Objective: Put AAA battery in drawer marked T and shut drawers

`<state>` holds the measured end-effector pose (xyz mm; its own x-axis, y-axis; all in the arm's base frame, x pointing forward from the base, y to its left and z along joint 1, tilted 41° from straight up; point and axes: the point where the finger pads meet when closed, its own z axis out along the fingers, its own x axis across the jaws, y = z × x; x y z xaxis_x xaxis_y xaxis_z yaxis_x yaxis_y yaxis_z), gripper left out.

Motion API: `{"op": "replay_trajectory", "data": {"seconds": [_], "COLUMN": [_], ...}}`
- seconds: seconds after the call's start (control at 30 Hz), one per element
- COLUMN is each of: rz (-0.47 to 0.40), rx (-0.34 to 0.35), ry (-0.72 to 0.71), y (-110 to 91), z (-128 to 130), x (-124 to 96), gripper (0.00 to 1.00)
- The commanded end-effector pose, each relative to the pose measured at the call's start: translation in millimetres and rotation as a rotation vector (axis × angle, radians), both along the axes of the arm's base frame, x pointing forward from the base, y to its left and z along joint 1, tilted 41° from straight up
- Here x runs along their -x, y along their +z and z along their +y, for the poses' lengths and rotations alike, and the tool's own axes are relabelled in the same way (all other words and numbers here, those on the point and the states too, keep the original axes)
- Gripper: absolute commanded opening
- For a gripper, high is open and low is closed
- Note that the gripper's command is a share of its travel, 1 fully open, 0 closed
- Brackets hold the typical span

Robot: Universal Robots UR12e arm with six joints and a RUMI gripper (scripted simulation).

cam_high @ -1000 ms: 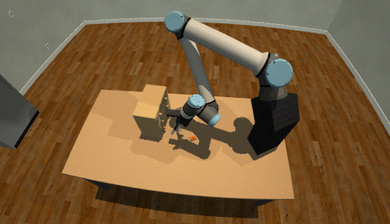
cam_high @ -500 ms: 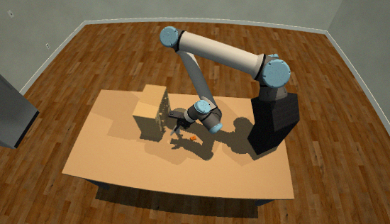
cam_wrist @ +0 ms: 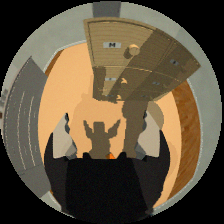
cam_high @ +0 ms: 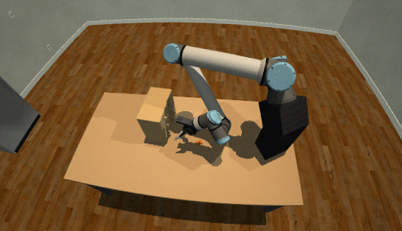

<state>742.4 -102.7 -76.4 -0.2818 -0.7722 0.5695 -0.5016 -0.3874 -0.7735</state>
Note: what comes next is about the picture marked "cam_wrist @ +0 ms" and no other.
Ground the tan chest of drawers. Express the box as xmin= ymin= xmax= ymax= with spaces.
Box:
xmin=83 ymin=17 xmax=201 ymax=101

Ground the small orange block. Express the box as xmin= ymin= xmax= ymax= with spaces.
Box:
xmin=106 ymin=152 xmax=116 ymax=159

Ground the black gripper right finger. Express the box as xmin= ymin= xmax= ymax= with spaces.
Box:
xmin=134 ymin=110 xmax=170 ymax=193

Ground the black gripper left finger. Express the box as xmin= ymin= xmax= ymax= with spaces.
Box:
xmin=44 ymin=113 xmax=77 ymax=193

